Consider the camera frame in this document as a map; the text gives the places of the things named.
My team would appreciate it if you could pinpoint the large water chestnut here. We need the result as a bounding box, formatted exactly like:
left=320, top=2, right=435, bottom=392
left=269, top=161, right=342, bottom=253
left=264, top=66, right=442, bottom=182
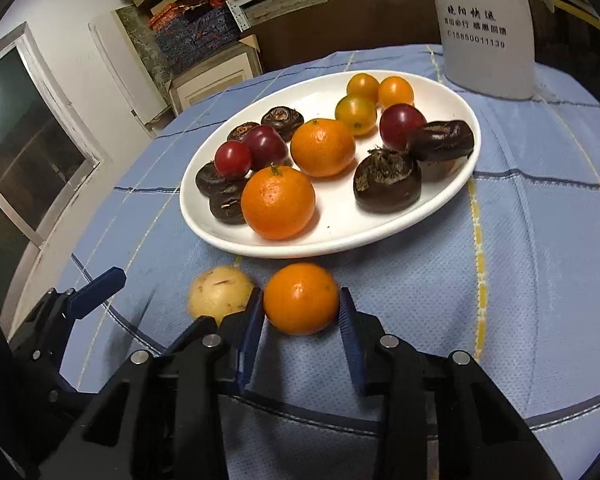
left=353, top=147, right=423, bottom=214

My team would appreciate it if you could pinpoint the yellow-orange cherry tomato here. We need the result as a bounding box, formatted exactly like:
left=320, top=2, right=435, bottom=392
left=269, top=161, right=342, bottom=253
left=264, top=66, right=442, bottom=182
left=346, top=73, right=381, bottom=106

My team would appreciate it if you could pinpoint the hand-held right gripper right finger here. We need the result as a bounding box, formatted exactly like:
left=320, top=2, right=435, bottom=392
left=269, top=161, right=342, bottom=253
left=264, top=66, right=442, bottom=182
left=339, top=287, right=563, bottom=480

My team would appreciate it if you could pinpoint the small red cherry tomato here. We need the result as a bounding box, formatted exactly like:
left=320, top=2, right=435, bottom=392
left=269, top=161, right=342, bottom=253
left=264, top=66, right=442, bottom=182
left=214, top=140, right=253, bottom=179

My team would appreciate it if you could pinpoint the open cardboard box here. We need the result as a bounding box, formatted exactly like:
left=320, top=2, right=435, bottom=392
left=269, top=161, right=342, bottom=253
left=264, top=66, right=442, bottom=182
left=165, top=35, right=266, bottom=116

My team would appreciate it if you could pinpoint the stack of blue patterned boxes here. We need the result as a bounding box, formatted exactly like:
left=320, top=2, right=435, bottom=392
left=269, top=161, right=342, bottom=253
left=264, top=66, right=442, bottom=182
left=149, top=2, right=241, bottom=76

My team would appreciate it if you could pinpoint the white thermos jug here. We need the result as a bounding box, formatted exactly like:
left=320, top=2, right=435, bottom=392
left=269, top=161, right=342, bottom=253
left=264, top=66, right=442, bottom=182
left=426, top=0, right=556, bottom=101

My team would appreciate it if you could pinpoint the yellow potato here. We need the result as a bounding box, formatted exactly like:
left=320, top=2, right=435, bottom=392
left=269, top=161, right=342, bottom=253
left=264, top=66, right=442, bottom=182
left=187, top=266, right=257, bottom=326

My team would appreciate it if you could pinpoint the orange cherry tomato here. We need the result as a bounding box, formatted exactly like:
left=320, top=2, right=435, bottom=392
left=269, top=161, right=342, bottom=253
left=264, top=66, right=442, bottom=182
left=378, top=76, right=415, bottom=109

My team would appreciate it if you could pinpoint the long water chestnut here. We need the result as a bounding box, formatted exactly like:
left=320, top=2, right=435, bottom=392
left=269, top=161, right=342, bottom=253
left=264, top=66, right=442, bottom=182
left=406, top=120, right=476, bottom=163

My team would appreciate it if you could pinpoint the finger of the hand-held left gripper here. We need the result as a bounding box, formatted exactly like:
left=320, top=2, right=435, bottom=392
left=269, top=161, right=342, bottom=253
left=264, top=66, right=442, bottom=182
left=55, top=266, right=127, bottom=322

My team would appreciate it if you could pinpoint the white framed window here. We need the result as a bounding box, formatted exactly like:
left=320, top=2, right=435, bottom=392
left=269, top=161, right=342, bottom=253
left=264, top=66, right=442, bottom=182
left=0, top=22, right=103, bottom=248

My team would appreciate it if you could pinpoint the blue checked tablecloth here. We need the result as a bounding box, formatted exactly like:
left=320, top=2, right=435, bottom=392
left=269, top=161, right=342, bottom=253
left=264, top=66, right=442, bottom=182
left=7, top=44, right=600, bottom=480

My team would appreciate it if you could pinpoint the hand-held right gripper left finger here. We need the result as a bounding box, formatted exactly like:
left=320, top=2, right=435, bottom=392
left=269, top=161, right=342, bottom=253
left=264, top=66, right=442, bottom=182
left=37, top=287, right=266, bottom=480

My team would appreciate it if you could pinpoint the mandarin orange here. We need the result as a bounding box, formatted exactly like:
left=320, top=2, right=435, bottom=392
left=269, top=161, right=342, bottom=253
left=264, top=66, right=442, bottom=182
left=290, top=118, right=357, bottom=179
left=263, top=262, right=341, bottom=337
left=240, top=165, right=317, bottom=241

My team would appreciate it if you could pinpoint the yellow-green cherry tomato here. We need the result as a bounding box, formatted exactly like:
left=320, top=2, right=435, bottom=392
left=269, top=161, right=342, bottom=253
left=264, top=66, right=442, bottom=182
left=335, top=95, right=378, bottom=137

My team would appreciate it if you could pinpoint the white leaning panel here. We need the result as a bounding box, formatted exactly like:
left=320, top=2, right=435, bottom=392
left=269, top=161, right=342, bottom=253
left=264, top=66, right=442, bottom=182
left=89, top=7, right=171, bottom=126

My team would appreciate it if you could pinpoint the white oval plate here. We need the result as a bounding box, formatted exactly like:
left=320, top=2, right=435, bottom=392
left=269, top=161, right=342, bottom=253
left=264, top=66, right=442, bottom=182
left=179, top=70, right=482, bottom=260

